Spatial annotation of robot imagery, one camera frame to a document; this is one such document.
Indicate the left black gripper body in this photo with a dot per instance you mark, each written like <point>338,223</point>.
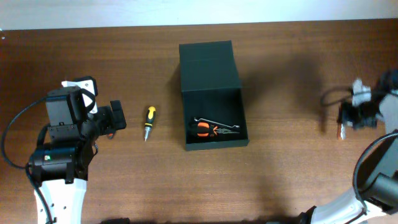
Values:
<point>116,113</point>

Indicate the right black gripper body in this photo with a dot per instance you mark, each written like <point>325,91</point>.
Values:
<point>347,115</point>

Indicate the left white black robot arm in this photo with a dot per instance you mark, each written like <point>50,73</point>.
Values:
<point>65,147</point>

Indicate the orange black needle-nose pliers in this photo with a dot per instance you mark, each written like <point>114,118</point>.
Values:
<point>207,130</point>

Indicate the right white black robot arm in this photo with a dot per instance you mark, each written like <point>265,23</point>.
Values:
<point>374,183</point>

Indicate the orange socket bit rail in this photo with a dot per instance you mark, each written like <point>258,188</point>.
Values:
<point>341,133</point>

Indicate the silver ratchet wrench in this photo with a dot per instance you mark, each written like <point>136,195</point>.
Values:
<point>214,122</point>

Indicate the black open box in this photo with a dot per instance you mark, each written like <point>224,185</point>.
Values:
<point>211,89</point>

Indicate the yellow black screwdriver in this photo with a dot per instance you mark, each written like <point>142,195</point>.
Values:
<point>150,118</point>

